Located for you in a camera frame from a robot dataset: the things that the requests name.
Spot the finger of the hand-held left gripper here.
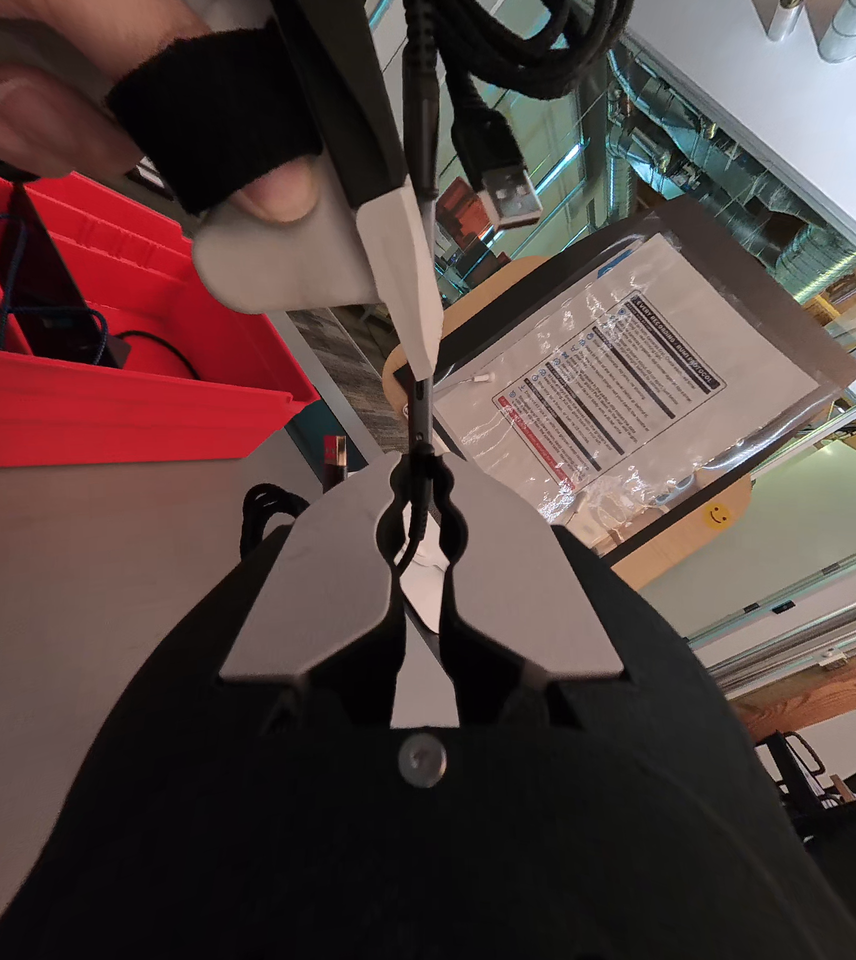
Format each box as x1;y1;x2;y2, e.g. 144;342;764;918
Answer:
356;185;446;381

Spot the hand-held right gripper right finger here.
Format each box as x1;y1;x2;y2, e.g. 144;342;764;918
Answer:
430;452;628;684

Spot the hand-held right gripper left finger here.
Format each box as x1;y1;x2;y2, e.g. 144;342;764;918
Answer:
218;450;412;684

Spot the black braided usb cable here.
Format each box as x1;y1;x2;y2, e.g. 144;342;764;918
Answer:
375;0;635;579

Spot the person's left hand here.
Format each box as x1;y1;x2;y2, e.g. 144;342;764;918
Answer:
0;0;323;225

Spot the red and gold tube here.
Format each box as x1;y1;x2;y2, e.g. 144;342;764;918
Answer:
322;433;349;494

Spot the large red plastic bin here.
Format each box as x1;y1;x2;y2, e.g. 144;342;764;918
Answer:
0;163;322;471

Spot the clear sleeve with printed sheet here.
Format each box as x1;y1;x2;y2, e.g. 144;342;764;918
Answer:
431;196;856;530

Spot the black metal cart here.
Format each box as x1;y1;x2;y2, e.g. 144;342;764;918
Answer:
760;729;856;890

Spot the silver pipe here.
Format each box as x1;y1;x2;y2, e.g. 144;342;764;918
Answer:
764;0;856;66

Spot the black cord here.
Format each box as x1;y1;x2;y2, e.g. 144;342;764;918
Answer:
239;482;311;560

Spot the thick black hub cable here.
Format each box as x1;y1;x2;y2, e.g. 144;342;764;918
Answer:
402;0;440;72

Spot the blue cord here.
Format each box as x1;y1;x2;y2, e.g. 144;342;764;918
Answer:
0;212;111;363

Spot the silver flexible duct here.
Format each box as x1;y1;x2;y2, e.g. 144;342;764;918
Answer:
608;30;856;303

